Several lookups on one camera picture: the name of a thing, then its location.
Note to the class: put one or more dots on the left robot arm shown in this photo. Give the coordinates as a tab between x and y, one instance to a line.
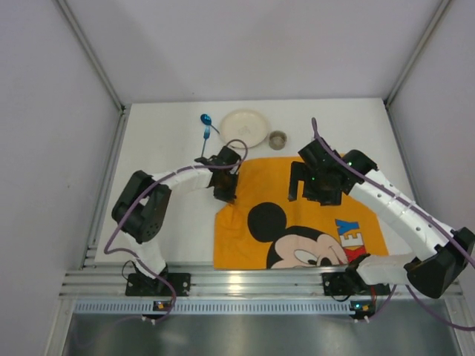
141	208

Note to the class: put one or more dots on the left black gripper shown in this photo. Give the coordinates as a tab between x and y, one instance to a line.
225	189

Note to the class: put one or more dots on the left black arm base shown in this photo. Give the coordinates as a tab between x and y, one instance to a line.
139	285

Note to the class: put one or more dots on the orange Mickey placemat cloth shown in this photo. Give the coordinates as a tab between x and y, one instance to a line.
262	229

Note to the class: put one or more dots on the blue metallic fork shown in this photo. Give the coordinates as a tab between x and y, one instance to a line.
206	135

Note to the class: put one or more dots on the blue metallic spoon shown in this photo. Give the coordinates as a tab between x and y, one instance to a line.
207	120

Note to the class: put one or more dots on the small grey cup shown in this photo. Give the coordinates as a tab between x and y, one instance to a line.
277	140

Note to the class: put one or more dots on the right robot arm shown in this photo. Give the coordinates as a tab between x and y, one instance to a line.
438	254

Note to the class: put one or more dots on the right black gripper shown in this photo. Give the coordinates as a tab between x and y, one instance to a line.
309	187

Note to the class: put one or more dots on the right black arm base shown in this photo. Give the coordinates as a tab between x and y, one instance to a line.
340	287

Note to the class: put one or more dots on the aluminium rail frame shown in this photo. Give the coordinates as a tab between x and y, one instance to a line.
165	135

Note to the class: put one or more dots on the cream round plate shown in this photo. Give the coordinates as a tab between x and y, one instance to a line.
247	125

